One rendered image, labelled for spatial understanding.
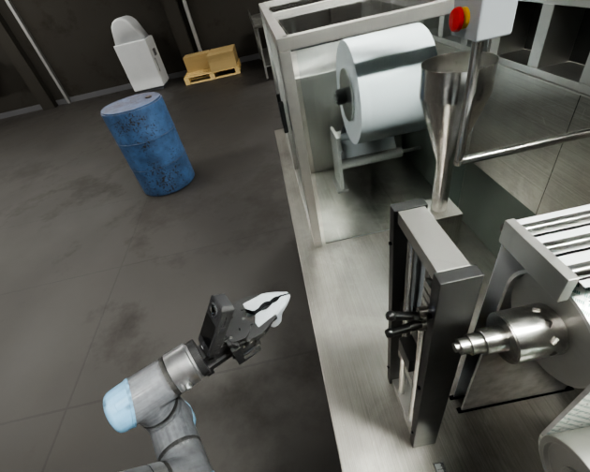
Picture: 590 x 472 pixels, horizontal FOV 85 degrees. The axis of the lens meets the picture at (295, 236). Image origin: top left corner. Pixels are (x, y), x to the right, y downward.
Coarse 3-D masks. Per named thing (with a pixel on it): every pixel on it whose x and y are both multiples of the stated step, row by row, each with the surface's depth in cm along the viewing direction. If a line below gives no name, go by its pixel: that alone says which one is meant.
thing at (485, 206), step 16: (480, 176) 103; (464, 192) 116; (480, 192) 105; (496, 192) 97; (464, 208) 118; (480, 208) 107; (496, 208) 99; (512, 208) 92; (480, 224) 109; (496, 224) 101; (480, 240) 111; (496, 240) 102; (496, 256) 104
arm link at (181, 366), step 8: (168, 352) 59; (176, 352) 57; (184, 352) 57; (168, 360) 56; (176, 360) 56; (184, 360) 56; (192, 360) 57; (168, 368) 55; (176, 368) 55; (184, 368) 56; (192, 368) 56; (176, 376) 55; (184, 376) 56; (192, 376) 56; (200, 376) 58; (176, 384) 55; (184, 384) 56; (192, 384) 58
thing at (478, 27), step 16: (464, 0) 44; (480, 0) 41; (496, 0) 41; (512, 0) 41; (464, 16) 43; (480, 16) 42; (496, 16) 42; (512, 16) 42; (464, 32) 45; (480, 32) 43; (496, 32) 43
